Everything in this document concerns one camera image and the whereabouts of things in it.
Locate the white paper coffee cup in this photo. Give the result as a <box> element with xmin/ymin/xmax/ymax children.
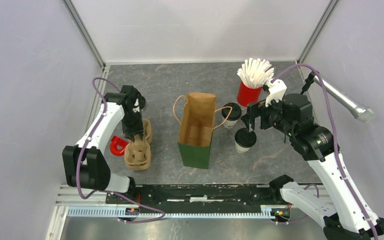
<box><xmin>223</xmin><ymin>119</ymin><xmax>238</xmax><ymax>129</ymax></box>

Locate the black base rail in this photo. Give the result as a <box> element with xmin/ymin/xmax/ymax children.
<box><xmin>105</xmin><ymin>183</ymin><xmax>302</xmax><ymax>215</ymax></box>

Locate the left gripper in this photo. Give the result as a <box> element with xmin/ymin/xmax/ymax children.
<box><xmin>121</xmin><ymin>110</ymin><xmax>144</xmax><ymax>143</ymax></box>

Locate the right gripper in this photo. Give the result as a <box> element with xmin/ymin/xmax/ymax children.
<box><xmin>240</xmin><ymin>92</ymin><xmax>297</xmax><ymax>137</ymax></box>

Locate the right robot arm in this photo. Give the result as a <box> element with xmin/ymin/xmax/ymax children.
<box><xmin>241</xmin><ymin>93</ymin><xmax>384</xmax><ymax>240</ymax></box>

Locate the brown cardboard cup carrier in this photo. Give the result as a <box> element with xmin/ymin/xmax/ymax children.
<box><xmin>124</xmin><ymin>118</ymin><xmax>153</xmax><ymax>171</ymax></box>

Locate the white wrapped straws bundle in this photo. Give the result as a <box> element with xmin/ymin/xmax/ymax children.
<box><xmin>237</xmin><ymin>58</ymin><xmax>274</xmax><ymax>89</ymax></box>

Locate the red plastic clip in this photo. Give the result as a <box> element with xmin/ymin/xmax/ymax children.
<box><xmin>109</xmin><ymin>135</ymin><xmax>129</xmax><ymax>157</ymax></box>

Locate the black coffee lid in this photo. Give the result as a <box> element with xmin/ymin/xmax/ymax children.
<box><xmin>221</xmin><ymin>102</ymin><xmax>242</xmax><ymax>121</ymax></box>
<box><xmin>234</xmin><ymin>127</ymin><xmax>257</xmax><ymax>148</ymax></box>
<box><xmin>138</xmin><ymin>96</ymin><xmax>147</xmax><ymax>111</ymax></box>

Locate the red cup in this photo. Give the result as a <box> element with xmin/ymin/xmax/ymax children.
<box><xmin>236</xmin><ymin>82</ymin><xmax>263</xmax><ymax>107</ymax></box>

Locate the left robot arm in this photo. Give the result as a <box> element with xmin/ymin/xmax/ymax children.
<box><xmin>62</xmin><ymin>85</ymin><xmax>146</xmax><ymax>204</ymax></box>

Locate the silver microphone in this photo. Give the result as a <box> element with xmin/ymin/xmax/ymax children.
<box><xmin>321</xmin><ymin>76</ymin><xmax>376</xmax><ymax>123</ymax></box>

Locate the green paper bag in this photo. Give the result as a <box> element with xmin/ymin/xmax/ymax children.
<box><xmin>172</xmin><ymin>92</ymin><xmax>226</xmax><ymax>170</ymax></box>

